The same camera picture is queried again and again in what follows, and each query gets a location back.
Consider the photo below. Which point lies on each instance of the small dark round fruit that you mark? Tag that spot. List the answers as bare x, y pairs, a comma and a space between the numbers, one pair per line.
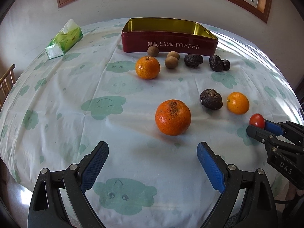
226, 64

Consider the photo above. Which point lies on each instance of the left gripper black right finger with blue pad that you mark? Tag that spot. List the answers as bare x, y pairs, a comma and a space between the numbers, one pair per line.
258, 207

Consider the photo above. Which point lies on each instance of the red cherry tomato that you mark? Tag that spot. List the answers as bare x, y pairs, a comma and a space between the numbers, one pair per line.
257, 120

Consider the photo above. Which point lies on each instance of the small smooth orange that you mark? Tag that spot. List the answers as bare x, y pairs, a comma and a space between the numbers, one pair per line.
237, 103

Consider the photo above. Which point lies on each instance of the green tissue pack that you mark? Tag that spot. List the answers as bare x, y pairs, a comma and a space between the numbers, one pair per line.
64, 40

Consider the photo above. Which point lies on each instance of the large orange mandarin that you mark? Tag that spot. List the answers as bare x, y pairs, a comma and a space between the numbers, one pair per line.
173, 117

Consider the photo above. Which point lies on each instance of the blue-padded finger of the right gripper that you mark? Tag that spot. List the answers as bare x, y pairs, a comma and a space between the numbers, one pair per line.
289, 130

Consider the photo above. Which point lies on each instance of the dark dried fruit front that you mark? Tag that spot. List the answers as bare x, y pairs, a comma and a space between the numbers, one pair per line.
210, 99

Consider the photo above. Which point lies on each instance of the dark dried fruit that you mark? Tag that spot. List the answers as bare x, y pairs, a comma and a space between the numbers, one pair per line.
215, 63
210, 99
193, 60

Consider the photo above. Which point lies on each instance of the brown longan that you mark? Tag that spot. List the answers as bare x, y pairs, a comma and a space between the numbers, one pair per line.
153, 51
171, 62
173, 54

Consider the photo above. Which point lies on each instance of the brown longan front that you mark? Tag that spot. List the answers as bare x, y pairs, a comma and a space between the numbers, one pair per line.
171, 62

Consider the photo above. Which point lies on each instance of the wooden chair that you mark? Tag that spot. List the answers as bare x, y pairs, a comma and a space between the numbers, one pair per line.
7, 83

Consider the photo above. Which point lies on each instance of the red toffee tin box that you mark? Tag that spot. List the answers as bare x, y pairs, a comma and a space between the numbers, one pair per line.
167, 34

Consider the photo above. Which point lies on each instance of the medium orange mandarin with stem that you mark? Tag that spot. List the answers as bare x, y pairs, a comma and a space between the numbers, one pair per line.
147, 67

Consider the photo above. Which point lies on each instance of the white cloud-print tablecloth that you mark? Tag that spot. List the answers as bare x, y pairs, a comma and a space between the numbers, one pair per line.
60, 109

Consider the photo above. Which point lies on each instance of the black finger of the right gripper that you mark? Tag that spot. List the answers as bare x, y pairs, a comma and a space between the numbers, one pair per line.
263, 137

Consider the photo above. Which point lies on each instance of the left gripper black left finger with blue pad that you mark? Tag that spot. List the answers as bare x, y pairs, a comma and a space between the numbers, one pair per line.
47, 208

